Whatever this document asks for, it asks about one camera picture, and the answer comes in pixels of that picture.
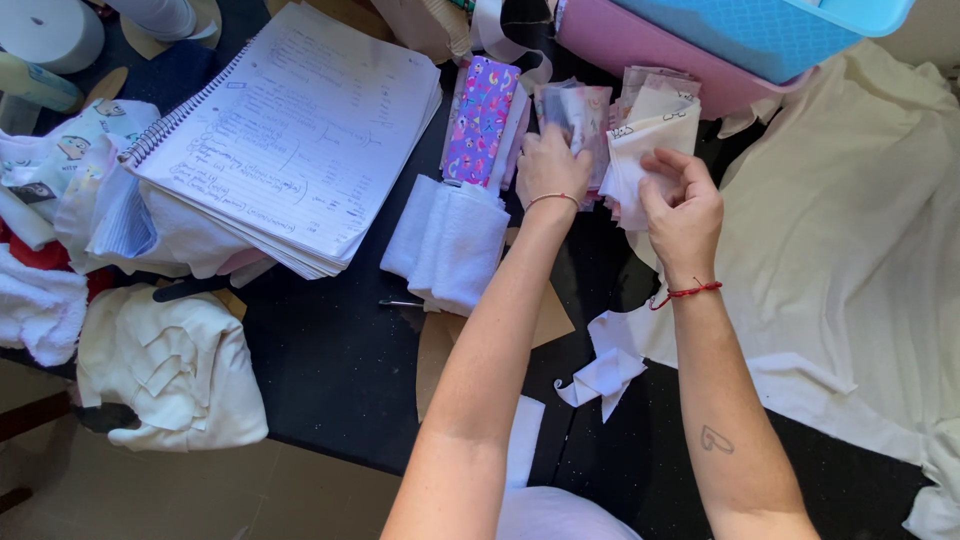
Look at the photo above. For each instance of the person's left hand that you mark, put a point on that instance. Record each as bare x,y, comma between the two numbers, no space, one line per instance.
550,169

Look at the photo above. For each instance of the person's right hand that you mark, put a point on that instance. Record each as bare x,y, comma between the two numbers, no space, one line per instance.
686,221

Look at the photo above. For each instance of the person's left fingers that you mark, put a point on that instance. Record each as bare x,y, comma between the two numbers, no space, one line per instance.
551,135

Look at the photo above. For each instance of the stack of printed fabric pieces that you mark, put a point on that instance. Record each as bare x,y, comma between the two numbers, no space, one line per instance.
592,112

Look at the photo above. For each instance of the stack of white fabric pieces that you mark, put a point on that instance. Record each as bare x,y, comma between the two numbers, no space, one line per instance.
649,127

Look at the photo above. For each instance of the purple patterned fabric bundle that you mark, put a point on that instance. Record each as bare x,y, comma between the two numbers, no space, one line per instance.
480,120

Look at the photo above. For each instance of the white ribbon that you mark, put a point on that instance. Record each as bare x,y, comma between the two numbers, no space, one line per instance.
499,37

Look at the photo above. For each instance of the pink plastic bin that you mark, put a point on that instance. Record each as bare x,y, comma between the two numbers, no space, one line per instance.
637,45

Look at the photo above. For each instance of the folded white terry cloth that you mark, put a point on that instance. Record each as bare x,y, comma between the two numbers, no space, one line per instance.
450,244

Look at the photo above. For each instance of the beige fabric bundle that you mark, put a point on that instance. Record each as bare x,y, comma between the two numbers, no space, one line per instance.
420,26

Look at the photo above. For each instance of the metal pin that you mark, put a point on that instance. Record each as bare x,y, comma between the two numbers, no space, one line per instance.
401,303

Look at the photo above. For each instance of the blue plastic bin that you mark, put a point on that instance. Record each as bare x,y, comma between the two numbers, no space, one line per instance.
765,30

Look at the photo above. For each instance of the brown paper pattern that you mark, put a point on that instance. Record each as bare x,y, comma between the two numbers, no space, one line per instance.
439,352

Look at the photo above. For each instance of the white fabric scrap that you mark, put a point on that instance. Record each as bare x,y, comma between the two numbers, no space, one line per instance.
604,375

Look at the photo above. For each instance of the spiral notebook with handwriting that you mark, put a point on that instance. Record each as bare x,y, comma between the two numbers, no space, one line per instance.
300,142

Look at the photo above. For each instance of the white fabric strip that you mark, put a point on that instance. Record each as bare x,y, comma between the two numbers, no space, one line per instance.
525,442

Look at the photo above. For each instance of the large cream fabric sheet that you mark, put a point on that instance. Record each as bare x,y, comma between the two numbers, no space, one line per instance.
840,247

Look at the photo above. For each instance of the dark blue fabric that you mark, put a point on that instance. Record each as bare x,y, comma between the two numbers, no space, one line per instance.
176,71

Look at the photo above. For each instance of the person's white shirt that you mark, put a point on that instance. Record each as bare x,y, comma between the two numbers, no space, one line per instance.
559,517

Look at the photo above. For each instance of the white striped fabric heap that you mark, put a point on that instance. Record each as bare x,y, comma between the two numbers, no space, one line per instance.
172,232

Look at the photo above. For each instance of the small white roll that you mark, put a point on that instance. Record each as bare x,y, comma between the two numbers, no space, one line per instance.
161,15

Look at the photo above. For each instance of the brown cardboard disc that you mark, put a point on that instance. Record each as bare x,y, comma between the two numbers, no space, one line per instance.
150,46

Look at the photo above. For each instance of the pile of cream fabric pieces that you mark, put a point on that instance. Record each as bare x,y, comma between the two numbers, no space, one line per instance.
176,375

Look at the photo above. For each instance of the cartoon print fabric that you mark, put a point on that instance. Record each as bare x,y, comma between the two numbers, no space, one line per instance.
67,150

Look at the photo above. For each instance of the large white roll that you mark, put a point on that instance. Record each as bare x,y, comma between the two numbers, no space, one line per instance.
49,30

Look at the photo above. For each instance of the pale green bottle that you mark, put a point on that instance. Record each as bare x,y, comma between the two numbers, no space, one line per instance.
37,82

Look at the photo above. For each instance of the red fabric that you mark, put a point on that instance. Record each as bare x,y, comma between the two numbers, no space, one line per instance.
41,256

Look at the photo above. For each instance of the white fluffy towel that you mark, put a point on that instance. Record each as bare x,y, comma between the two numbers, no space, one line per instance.
37,315

